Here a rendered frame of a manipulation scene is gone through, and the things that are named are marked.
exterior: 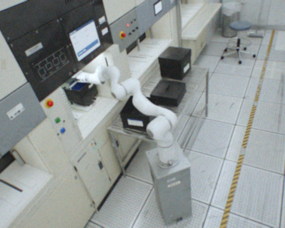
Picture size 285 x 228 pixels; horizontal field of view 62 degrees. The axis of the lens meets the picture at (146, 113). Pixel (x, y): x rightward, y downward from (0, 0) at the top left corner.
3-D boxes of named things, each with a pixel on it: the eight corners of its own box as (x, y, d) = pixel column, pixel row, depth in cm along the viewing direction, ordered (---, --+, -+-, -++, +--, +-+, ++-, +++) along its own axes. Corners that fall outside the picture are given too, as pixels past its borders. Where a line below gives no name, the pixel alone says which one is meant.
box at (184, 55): (182, 80, 266) (180, 60, 250) (159, 76, 280) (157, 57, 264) (192, 68, 283) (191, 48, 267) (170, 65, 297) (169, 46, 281)
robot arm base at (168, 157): (183, 163, 179) (182, 146, 167) (160, 171, 176) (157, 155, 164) (173, 146, 193) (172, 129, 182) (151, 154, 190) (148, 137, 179)
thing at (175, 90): (177, 107, 231) (176, 96, 223) (149, 102, 243) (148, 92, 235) (186, 90, 250) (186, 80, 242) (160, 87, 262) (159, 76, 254)
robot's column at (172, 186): (193, 216, 224) (192, 166, 176) (166, 227, 219) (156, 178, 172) (181, 191, 245) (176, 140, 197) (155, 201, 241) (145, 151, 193)
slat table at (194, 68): (172, 194, 244) (165, 144, 196) (123, 176, 269) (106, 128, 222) (207, 116, 328) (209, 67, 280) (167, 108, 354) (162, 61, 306)
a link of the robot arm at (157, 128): (176, 141, 172) (174, 116, 157) (158, 156, 163) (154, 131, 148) (165, 133, 179) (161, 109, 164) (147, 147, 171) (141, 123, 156)
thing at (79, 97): (85, 110, 224) (74, 82, 204) (69, 107, 233) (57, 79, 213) (100, 95, 240) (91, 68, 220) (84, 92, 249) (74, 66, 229)
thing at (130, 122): (122, 128, 219) (118, 113, 208) (133, 109, 239) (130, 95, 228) (151, 131, 210) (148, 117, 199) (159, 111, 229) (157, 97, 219)
